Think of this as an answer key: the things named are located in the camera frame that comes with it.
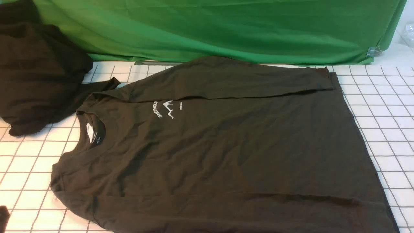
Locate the clear plastic bag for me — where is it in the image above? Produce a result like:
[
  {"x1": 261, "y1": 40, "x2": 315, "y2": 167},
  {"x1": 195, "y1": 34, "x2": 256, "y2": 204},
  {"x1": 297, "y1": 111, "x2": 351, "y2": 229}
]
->
[{"x1": 402, "y1": 22, "x2": 414, "y2": 48}]

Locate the green backdrop cloth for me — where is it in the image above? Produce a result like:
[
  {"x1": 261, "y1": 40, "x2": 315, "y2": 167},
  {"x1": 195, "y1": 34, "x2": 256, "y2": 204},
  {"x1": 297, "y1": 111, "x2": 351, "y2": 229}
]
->
[{"x1": 34, "y1": 0, "x2": 406, "y2": 65}]

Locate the dark clothes pile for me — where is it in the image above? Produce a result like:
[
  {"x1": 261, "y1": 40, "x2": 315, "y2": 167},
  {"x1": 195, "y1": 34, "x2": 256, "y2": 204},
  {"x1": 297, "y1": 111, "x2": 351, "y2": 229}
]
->
[{"x1": 0, "y1": 0, "x2": 121, "y2": 137}]

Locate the gray long-sleeve top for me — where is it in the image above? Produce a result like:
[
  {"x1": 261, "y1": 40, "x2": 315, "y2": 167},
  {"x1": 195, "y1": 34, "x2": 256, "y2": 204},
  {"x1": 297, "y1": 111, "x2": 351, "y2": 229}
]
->
[{"x1": 50, "y1": 57, "x2": 399, "y2": 233}]

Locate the metal binder clip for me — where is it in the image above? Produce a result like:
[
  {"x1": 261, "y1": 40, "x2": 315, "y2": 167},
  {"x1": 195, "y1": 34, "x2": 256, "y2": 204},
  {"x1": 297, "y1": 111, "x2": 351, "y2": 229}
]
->
[{"x1": 366, "y1": 46, "x2": 382, "y2": 58}]

